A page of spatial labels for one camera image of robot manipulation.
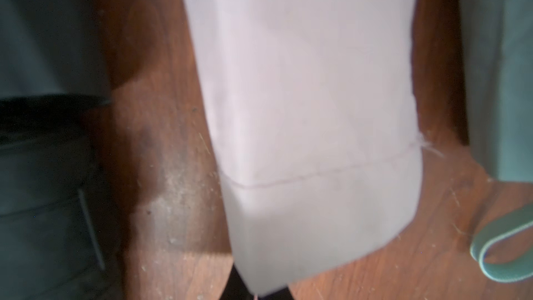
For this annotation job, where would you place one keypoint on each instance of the black umbrella sleeve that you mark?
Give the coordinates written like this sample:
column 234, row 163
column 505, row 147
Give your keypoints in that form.
column 50, row 49

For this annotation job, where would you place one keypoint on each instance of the pink sleeved umbrella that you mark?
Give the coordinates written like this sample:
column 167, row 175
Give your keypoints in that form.
column 313, row 124

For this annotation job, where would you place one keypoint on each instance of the mint green sleeved umbrella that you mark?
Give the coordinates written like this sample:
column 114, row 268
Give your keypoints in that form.
column 497, row 58

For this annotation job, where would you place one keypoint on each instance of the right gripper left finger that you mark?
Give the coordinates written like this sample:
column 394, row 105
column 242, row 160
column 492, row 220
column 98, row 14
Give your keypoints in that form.
column 235, row 288

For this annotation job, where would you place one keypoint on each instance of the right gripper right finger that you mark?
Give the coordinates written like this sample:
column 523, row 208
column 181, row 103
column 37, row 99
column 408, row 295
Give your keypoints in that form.
column 282, row 294

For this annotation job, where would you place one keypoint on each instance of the black sleeved umbrella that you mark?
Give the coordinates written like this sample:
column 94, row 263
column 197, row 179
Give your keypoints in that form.
column 60, row 232

